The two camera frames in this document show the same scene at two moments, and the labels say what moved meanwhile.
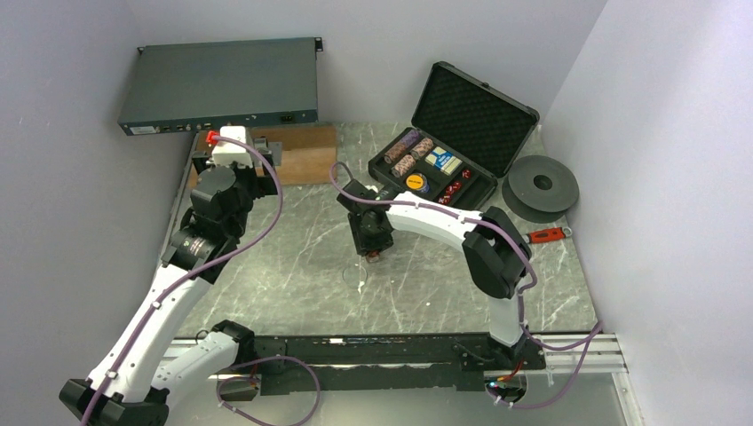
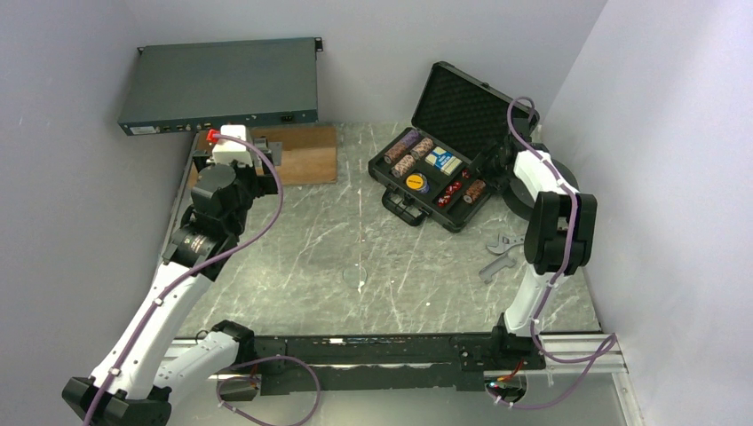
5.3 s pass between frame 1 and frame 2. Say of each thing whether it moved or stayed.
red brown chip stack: moved
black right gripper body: moved
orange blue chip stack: stayed
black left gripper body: stayed
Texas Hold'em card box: stayed
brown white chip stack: stayed
